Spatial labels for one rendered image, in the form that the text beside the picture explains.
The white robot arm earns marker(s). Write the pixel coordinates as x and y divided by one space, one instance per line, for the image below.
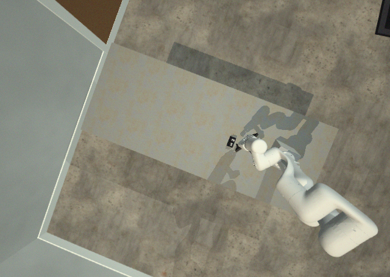
314 204

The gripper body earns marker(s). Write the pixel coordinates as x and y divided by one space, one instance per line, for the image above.
241 143

